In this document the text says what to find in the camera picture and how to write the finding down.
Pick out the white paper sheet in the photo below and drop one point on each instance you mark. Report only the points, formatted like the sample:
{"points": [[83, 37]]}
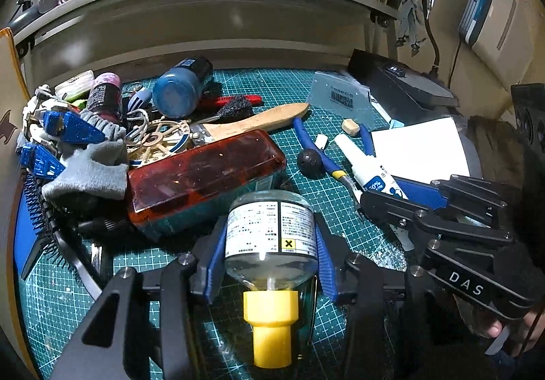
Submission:
{"points": [[417, 146]]}

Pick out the grey fabric glove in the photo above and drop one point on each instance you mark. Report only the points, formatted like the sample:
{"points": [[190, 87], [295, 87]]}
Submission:
{"points": [[89, 175]]}

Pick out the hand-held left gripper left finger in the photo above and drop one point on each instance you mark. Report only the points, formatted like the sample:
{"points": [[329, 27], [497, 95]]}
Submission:
{"points": [[213, 261]]}

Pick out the amber transparent plastic case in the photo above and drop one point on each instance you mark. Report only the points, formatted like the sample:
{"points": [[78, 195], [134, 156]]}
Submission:
{"points": [[200, 175]]}

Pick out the green cutting mat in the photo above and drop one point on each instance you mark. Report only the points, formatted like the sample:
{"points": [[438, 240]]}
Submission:
{"points": [[255, 82]]}

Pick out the white desk shelf riser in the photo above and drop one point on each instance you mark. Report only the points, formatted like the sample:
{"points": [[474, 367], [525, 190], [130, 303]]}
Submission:
{"points": [[191, 14]]}

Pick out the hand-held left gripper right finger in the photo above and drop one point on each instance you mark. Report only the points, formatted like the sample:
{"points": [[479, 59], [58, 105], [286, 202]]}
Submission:
{"points": [[325, 265]]}

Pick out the small beige block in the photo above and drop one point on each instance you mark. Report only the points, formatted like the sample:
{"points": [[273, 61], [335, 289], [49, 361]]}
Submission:
{"points": [[349, 127]]}

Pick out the dark bottle pink cap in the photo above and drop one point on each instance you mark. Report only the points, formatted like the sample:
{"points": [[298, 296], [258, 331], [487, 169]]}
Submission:
{"points": [[104, 101]]}

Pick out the blue white wall device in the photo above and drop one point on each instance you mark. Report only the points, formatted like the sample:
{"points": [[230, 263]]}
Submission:
{"points": [[489, 22]]}

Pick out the white glue tube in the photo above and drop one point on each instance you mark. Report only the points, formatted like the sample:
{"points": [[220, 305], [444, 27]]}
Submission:
{"points": [[362, 163]]}

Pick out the black hair brush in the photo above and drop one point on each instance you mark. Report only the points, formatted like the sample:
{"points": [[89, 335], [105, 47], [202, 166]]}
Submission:
{"points": [[47, 214]]}

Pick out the blue white model parts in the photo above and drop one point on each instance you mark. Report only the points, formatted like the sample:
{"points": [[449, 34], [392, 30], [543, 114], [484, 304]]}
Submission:
{"points": [[72, 129]]}

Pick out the blue paint bottle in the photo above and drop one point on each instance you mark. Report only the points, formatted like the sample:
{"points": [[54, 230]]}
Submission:
{"points": [[179, 90]]}

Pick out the clear plastic bag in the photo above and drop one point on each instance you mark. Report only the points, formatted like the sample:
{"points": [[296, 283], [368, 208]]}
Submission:
{"points": [[340, 90]]}

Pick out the black triangular sponge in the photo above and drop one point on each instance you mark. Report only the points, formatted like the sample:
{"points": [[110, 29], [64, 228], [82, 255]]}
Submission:
{"points": [[234, 107]]}

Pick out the black ball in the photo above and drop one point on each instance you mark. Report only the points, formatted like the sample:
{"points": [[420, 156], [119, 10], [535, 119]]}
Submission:
{"points": [[309, 162]]}

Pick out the light blue paper scrap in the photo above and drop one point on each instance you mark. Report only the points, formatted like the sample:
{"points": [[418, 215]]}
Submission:
{"points": [[396, 123]]}

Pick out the brown cardboard box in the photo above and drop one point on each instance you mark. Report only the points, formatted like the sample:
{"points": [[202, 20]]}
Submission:
{"points": [[8, 99]]}

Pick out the black speaker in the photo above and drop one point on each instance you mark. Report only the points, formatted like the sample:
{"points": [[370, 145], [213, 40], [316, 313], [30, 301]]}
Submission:
{"points": [[530, 116]]}

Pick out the red utility knife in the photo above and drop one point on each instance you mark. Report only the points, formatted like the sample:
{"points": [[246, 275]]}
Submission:
{"points": [[255, 99]]}

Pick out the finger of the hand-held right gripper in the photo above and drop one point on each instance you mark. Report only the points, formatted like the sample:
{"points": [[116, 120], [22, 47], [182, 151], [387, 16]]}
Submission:
{"points": [[421, 192], [383, 205]]}

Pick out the wooden wheel model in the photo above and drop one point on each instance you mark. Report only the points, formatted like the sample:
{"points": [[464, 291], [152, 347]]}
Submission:
{"points": [[157, 141]]}

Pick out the dark blue sheet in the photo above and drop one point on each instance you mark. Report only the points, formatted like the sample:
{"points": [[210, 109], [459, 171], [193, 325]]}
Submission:
{"points": [[25, 235]]}

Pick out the person's right hand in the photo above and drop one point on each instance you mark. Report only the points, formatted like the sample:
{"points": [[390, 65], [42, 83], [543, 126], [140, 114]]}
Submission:
{"points": [[496, 327]]}

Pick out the small white piece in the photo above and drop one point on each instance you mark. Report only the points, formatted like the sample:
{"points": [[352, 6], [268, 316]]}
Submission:
{"points": [[320, 141]]}

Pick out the clear bottle yellow nozzle cap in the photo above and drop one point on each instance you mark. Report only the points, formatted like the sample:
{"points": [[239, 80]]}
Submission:
{"points": [[268, 226]]}

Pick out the black flat device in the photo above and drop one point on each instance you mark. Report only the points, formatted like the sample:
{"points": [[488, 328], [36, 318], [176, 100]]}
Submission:
{"points": [[408, 82]]}

